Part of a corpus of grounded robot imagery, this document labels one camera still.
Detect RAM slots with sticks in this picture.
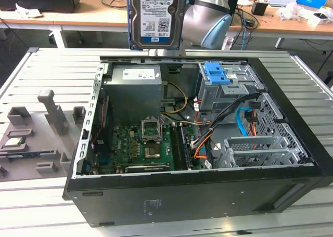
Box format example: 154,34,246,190
169,123,194,170

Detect small black box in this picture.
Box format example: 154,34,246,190
251,1,269,16

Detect CPU socket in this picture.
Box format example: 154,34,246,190
144,143,161,160

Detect black open PC case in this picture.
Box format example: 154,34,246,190
62,55,333,228

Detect metal disk bay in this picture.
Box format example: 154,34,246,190
223,135,304,169

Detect wooden desk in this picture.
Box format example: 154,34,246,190
0,0,333,49

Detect hard disk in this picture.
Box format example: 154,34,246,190
125,0,188,51

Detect blue plastic drive latch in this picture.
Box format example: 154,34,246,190
204,62,231,85

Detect grey power supply unit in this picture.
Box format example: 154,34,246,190
104,64,166,120

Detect small white box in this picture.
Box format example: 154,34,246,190
308,11,330,27

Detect blue RAM stick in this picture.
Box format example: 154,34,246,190
0,150,57,159

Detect black sleeved cable bundle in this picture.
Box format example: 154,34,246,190
207,92,261,134

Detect blue network cable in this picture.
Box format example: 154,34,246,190
241,15,248,51

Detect metal socket cover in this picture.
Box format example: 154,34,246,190
140,116,163,144

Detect black speaker box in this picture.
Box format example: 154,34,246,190
226,0,239,17

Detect grey parts rack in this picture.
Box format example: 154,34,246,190
0,89,86,182

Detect green motherboard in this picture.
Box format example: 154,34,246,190
88,122,206,174

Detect grey metal drive cage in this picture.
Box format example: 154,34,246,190
197,61,264,113

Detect orange wire bundle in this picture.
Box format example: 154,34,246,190
193,133,217,160

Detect black graphics card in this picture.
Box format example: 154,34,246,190
123,164,171,174

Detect yellow and black power wire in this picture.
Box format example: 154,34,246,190
160,81,189,116

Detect blue data wire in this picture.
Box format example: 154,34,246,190
235,106,251,137

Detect silver CPU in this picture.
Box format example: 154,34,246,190
3,137,27,147

